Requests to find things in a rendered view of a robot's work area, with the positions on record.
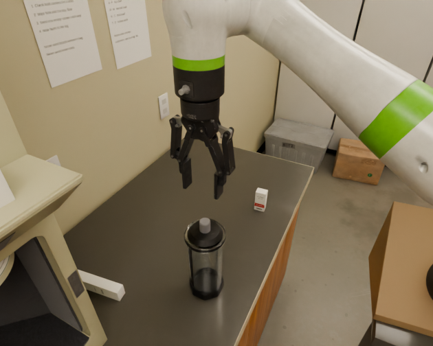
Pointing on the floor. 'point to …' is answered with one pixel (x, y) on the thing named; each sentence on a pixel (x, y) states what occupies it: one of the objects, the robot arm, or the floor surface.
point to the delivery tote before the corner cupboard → (297, 142)
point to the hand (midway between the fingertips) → (202, 180)
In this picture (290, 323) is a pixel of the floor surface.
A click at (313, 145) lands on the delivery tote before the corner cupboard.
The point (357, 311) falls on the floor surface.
